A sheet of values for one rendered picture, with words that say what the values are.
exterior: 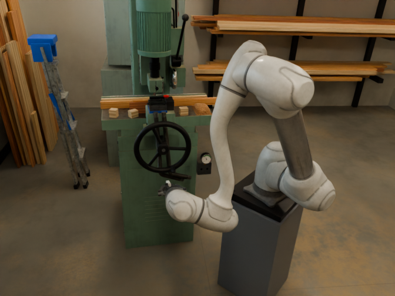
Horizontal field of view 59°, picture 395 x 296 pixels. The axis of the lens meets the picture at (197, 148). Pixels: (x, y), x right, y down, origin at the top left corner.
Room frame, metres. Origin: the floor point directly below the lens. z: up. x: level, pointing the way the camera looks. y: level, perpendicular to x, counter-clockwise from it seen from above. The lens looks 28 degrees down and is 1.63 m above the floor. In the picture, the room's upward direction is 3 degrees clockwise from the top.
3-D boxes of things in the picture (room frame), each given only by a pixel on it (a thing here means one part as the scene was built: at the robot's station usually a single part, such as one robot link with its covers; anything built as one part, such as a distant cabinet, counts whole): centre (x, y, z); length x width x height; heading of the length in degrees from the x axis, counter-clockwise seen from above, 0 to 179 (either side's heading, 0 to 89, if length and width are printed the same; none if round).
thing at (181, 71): (2.08, 0.14, 1.02); 0.09 x 0.07 x 0.12; 104
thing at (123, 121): (1.76, 0.22, 0.87); 0.61 x 0.30 x 0.06; 104
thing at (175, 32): (2.11, 0.15, 1.22); 0.09 x 0.08 x 0.15; 14
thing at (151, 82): (1.88, 0.25, 1.03); 0.14 x 0.07 x 0.09; 14
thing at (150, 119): (1.68, 0.20, 0.91); 0.15 x 0.14 x 0.09; 104
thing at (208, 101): (1.87, 0.22, 0.92); 0.67 x 0.02 x 0.04; 104
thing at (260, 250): (1.44, -0.36, 0.30); 0.30 x 0.30 x 0.60; 53
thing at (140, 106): (1.77, 0.26, 0.93); 0.24 x 0.01 x 0.06; 104
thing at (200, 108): (1.84, -0.01, 0.92); 0.14 x 0.09 x 0.04; 14
